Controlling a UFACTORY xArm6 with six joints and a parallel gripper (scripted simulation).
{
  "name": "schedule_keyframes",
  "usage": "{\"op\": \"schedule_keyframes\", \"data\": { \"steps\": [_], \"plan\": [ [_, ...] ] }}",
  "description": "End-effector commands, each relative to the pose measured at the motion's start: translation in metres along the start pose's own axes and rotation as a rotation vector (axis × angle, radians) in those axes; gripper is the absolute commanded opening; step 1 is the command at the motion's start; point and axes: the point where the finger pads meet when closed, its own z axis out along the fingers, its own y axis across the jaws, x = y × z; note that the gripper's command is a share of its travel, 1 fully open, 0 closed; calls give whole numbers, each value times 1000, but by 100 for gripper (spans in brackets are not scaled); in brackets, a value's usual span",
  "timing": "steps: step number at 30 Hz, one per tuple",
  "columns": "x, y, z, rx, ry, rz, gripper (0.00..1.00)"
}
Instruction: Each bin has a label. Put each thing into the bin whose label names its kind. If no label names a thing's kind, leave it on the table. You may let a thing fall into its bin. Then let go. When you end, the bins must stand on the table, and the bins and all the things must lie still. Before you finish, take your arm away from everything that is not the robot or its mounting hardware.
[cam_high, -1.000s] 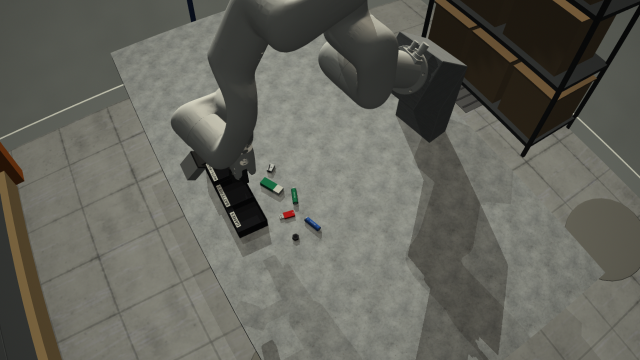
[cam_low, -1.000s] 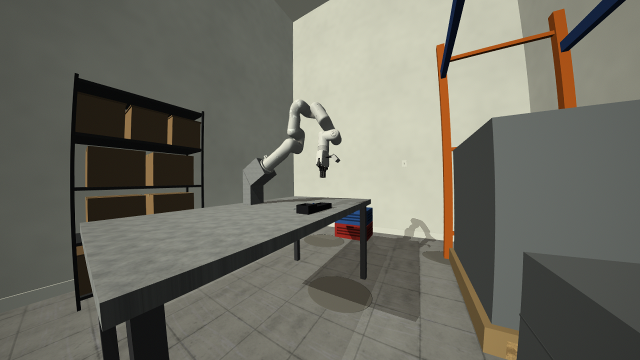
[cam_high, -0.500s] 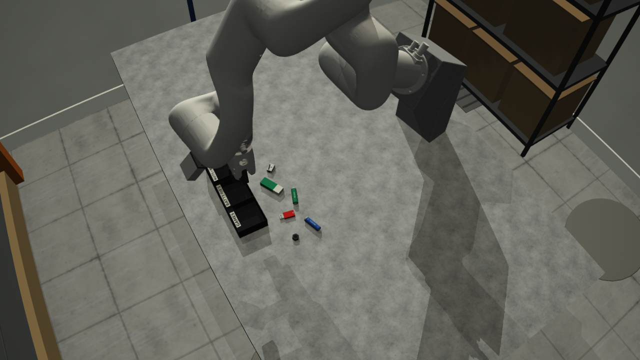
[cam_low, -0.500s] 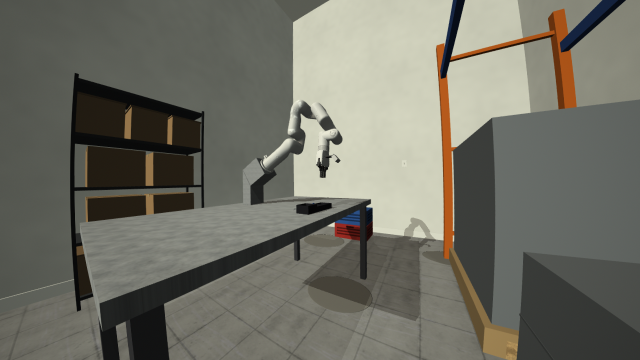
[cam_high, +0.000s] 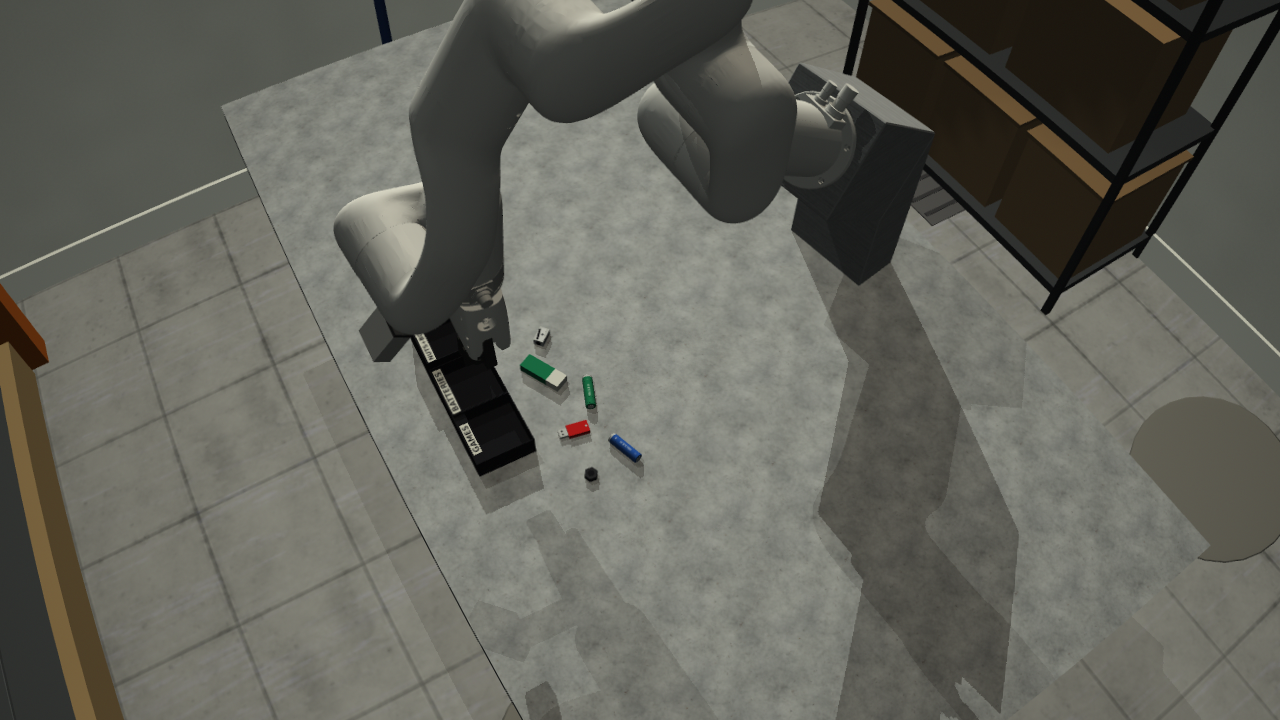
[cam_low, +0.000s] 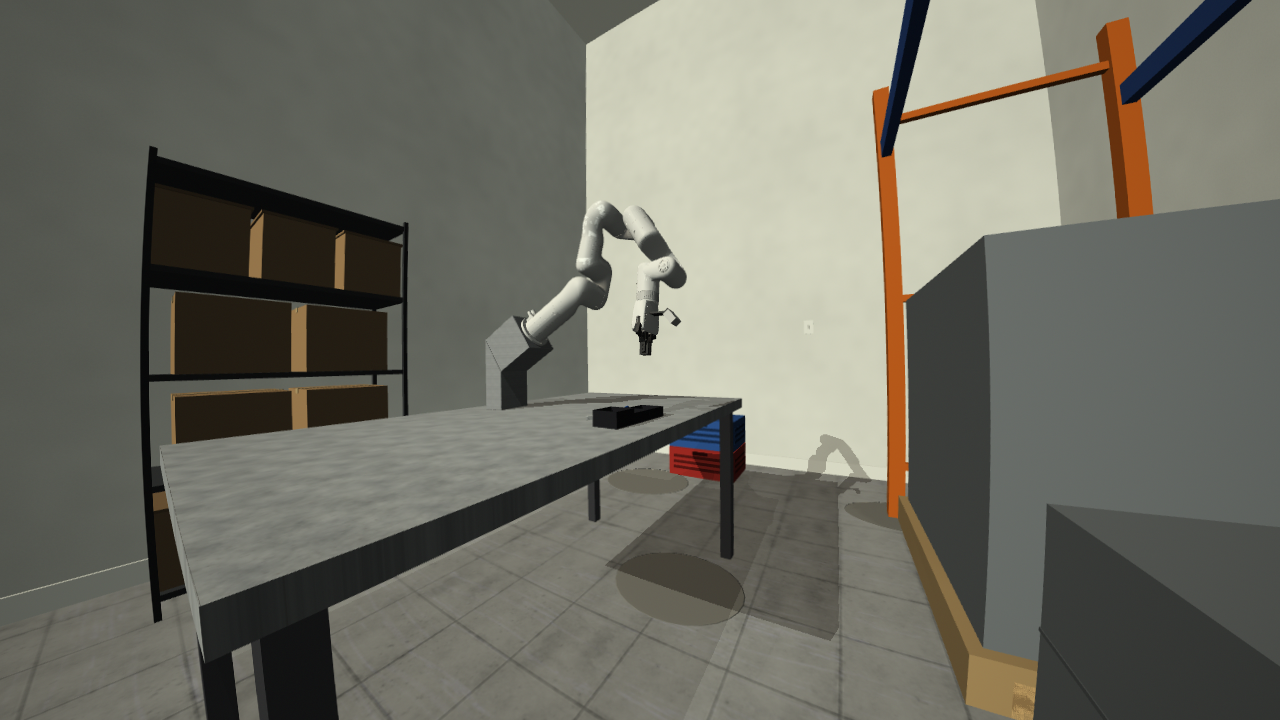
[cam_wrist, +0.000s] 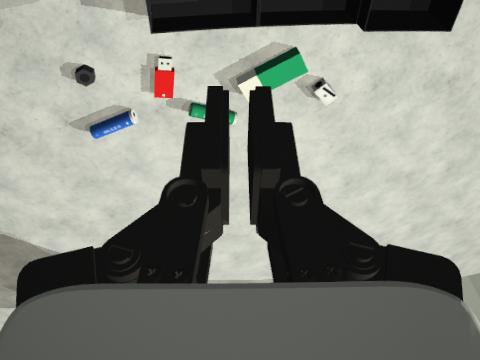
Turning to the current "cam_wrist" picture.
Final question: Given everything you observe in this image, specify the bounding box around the red usb stick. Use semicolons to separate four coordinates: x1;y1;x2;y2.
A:
154;56;174;98

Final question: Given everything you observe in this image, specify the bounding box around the blue aa battery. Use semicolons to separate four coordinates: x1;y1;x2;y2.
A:
90;110;138;139

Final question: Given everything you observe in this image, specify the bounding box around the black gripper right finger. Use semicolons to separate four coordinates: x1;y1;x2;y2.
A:
247;86;463;301

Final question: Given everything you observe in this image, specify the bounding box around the grey hex nut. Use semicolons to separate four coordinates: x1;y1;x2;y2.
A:
75;64;96;87

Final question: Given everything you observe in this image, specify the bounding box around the green aa battery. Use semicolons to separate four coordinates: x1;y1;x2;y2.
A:
189;102;238;125

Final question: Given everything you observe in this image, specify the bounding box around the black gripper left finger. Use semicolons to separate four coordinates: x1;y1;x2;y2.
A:
16;86;230;307

